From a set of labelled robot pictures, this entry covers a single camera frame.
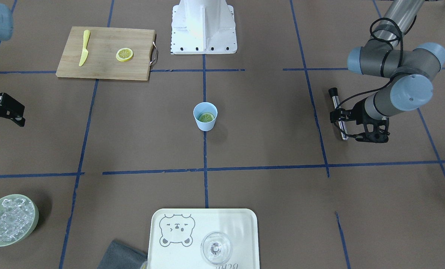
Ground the green bowl of ice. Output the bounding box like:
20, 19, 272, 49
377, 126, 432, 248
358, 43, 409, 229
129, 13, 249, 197
0, 194, 39, 247

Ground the wooden cutting board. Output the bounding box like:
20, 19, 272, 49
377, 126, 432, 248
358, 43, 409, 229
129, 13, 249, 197
56, 26, 157, 81

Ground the yellow plastic knife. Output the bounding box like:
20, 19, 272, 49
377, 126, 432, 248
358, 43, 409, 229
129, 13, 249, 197
79, 30, 90, 67

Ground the grey folded cloth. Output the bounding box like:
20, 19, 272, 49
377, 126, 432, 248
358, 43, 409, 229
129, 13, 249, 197
98, 240, 148, 269

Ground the clear wine glass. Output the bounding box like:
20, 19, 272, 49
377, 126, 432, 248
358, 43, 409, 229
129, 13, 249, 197
200, 231, 233, 266

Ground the cream bear tray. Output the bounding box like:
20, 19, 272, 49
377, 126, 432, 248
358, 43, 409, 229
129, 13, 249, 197
146, 209, 260, 269

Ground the yellow lemon slice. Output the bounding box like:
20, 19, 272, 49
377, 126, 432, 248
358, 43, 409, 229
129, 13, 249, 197
197, 112, 215, 123

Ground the light blue cup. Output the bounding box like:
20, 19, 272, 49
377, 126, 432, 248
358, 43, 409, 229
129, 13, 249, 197
193, 102, 218, 132

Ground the steel muddler black tip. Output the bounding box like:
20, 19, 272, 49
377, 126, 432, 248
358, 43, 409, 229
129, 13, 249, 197
328, 87, 349, 141

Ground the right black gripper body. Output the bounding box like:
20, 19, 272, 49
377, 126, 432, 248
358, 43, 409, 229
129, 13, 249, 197
0, 93, 26, 127

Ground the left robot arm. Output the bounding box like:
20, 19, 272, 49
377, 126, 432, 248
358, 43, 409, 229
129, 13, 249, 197
328, 0, 445, 143

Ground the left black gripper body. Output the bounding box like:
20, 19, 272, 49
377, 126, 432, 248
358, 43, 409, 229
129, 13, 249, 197
329, 100, 390, 143

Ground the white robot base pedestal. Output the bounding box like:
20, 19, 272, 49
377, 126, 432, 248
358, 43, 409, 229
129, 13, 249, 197
170, 0, 238, 55

